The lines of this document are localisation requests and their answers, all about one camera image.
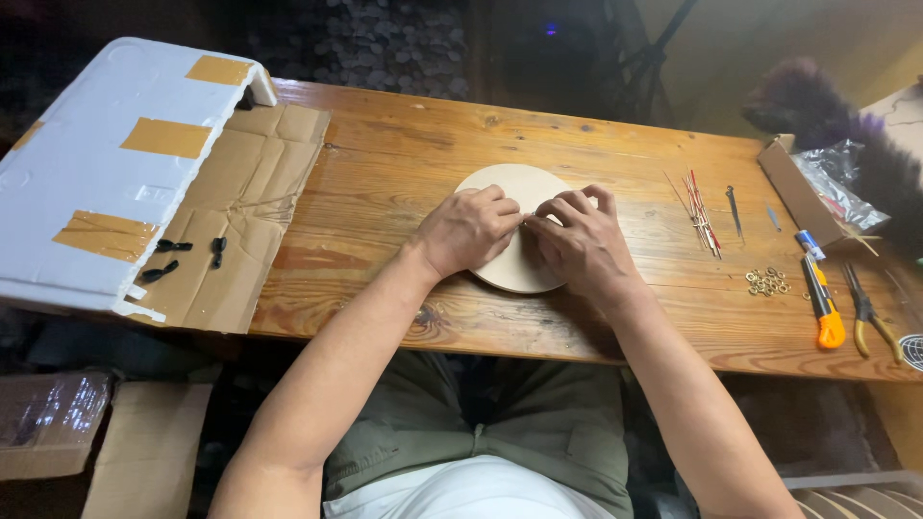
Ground person's right hand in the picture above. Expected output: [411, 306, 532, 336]
[524, 184, 648, 309]

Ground person's left hand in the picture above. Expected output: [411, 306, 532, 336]
[410, 185, 525, 283]

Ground round wooden disc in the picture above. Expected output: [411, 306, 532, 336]
[453, 163, 599, 294]

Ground bundle of thin clock hands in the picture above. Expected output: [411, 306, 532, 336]
[663, 169, 723, 260]

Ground black tripod stand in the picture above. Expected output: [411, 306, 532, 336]
[597, 0, 700, 128]

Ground dark heap of round pieces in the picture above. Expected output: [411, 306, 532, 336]
[245, 0, 471, 102]

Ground person's green trousers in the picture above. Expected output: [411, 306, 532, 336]
[322, 351, 636, 519]

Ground pile of brass washers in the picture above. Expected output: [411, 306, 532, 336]
[745, 267, 793, 298]

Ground open brown cardboard box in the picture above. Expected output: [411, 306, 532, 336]
[757, 134, 882, 250]

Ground blue white glue tube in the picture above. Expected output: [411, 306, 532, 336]
[795, 230, 827, 262]

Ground flat brown cardboard sheet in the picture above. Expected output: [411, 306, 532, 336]
[133, 103, 331, 334]

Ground orange black utility knife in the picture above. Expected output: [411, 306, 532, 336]
[801, 255, 847, 350]

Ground clear crinkled plastic bag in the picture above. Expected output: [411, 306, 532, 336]
[792, 139, 891, 232]

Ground dark purple feather duster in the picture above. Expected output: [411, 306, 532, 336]
[741, 58, 923, 255]

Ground person's white shirt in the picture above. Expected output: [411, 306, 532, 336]
[323, 454, 618, 519]

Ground thin wooden stick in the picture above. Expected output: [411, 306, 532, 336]
[844, 225, 883, 258]

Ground beige cardboard piece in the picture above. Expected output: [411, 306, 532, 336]
[860, 78, 923, 168]

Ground white round grid disc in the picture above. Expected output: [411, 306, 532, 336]
[899, 333, 923, 373]

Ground white taped styrofoam lid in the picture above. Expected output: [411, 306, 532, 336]
[0, 37, 278, 323]

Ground rack of wooden discs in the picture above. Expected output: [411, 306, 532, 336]
[782, 471, 923, 519]

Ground plain brown cardboard box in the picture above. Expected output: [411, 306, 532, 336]
[81, 382, 214, 519]

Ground cardboard box with plastic film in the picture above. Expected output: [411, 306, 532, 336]
[0, 371, 113, 482]

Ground yellow handled pliers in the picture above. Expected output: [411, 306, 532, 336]
[842, 262, 904, 364]

